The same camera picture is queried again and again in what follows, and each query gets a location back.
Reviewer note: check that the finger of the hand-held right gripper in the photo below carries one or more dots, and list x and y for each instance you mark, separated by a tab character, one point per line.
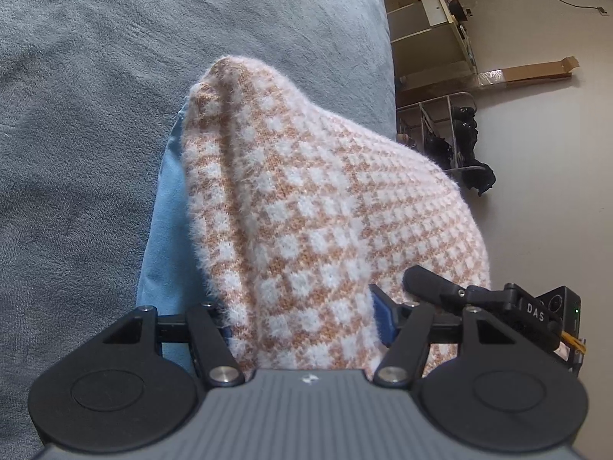
426	282

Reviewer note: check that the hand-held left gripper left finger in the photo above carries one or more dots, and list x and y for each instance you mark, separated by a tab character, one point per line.
210	330

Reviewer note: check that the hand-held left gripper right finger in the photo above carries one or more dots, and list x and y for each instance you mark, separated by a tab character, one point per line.
383	316

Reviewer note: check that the beige houndstooth knit cardigan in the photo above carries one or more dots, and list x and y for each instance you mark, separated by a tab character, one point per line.
311	201

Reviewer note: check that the light blue folded garment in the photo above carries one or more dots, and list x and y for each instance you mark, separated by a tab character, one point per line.
167	230

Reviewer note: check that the long cardboard box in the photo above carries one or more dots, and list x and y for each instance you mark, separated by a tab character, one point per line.
531	73

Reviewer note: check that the white wall shelf unit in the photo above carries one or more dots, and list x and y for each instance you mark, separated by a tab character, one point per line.
438	7

